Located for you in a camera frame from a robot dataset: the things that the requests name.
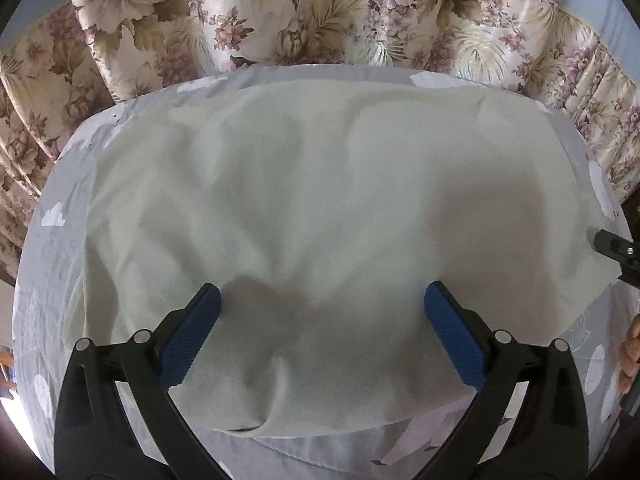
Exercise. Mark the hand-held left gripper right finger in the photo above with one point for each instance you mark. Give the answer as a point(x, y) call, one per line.
point(457, 340)

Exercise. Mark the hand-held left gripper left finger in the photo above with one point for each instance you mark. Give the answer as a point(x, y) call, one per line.
point(187, 340)

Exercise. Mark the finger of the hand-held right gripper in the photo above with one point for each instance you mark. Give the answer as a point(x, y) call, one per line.
point(617, 250)

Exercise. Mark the light grey-green jacket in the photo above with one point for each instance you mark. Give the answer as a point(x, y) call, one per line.
point(325, 200)

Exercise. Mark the person's right hand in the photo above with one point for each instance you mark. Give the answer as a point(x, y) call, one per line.
point(631, 355)

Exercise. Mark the dark wooden furniture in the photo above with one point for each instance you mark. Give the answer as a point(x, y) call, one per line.
point(631, 215)

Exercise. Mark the grey polar bear bed sheet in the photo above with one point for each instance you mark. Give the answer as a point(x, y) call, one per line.
point(55, 270)

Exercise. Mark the orange wooden furniture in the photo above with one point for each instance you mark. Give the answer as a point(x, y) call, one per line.
point(7, 372)

